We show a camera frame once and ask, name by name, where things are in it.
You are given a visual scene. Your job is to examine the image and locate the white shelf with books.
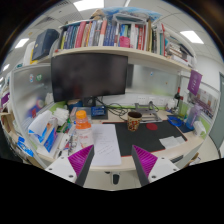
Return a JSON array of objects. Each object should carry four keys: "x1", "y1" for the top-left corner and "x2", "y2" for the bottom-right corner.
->
[{"x1": 29, "y1": 8, "x2": 198, "y2": 73}]

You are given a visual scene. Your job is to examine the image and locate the black cable bundle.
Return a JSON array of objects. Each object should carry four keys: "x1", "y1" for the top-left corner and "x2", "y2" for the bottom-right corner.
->
[{"x1": 96, "y1": 98, "x2": 134, "y2": 121}]

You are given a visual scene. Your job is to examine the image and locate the purple translucent water bottle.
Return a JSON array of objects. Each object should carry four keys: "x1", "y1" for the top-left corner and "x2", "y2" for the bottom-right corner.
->
[{"x1": 185, "y1": 103, "x2": 203, "y2": 131}]

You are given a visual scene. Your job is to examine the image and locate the grey door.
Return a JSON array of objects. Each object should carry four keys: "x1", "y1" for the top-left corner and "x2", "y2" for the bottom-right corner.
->
[{"x1": 209, "y1": 71, "x2": 224, "y2": 151}]

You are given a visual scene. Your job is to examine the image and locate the frosted glass partition panel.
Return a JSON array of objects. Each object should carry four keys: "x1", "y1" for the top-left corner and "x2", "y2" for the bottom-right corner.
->
[{"x1": 126, "y1": 64, "x2": 183, "y2": 98}]

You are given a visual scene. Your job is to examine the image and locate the black computer monitor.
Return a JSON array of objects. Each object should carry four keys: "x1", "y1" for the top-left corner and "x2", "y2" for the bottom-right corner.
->
[{"x1": 50, "y1": 53, "x2": 129, "y2": 108}]

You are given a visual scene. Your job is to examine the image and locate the orange-capped drink bottle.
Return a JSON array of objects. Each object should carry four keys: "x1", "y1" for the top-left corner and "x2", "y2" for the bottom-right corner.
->
[{"x1": 75, "y1": 110, "x2": 95, "y2": 150}]

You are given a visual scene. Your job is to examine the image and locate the white crumpled tissue pile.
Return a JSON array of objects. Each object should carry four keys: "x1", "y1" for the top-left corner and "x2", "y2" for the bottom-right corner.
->
[{"x1": 53, "y1": 107, "x2": 70, "y2": 127}]

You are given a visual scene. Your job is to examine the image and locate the ceiling lights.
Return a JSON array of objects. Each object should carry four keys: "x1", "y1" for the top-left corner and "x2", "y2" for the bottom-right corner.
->
[{"x1": 1, "y1": 0, "x2": 205, "y2": 73}]

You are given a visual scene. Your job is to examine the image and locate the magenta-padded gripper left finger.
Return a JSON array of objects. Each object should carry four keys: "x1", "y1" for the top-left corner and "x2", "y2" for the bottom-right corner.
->
[{"x1": 44, "y1": 144, "x2": 96, "y2": 187}]

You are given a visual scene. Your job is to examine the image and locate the small blue box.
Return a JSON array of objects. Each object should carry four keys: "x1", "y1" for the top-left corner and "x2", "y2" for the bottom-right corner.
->
[{"x1": 90, "y1": 105, "x2": 108, "y2": 118}]

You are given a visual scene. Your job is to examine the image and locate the grey metal laptop stand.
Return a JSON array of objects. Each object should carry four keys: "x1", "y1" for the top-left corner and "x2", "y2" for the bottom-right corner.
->
[{"x1": 134, "y1": 101, "x2": 163, "y2": 124}]

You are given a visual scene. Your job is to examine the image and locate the floral patterned cup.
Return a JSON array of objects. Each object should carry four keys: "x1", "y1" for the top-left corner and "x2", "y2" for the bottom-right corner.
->
[{"x1": 127, "y1": 111, "x2": 143, "y2": 132}]

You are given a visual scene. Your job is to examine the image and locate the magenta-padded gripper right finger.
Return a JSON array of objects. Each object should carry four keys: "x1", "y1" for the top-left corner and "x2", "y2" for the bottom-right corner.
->
[{"x1": 130, "y1": 144, "x2": 181, "y2": 187}]

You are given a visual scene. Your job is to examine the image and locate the flat round red coaster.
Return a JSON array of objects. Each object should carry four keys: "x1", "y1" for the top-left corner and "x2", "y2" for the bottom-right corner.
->
[{"x1": 145, "y1": 122, "x2": 159, "y2": 131}]

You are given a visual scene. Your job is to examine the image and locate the purple hanging banner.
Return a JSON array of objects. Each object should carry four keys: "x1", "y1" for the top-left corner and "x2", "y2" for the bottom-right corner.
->
[{"x1": 186, "y1": 69, "x2": 203, "y2": 97}]

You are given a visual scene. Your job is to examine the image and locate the colourful photo poster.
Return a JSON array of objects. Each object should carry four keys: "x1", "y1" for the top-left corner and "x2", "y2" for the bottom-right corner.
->
[{"x1": 188, "y1": 88, "x2": 214, "y2": 118}]

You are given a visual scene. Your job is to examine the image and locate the white printed paper sheet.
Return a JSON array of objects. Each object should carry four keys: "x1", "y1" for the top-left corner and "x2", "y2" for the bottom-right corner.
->
[{"x1": 89, "y1": 123, "x2": 123, "y2": 167}]

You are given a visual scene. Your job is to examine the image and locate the blue-white tissue pack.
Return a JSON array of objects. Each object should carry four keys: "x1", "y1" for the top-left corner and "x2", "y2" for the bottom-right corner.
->
[{"x1": 28, "y1": 109, "x2": 59, "y2": 153}]

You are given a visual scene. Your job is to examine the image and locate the black desk mat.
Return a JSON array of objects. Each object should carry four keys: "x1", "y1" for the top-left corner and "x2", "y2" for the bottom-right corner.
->
[{"x1": 101, "y1": 119, "x2": 188, "y2": 158}]

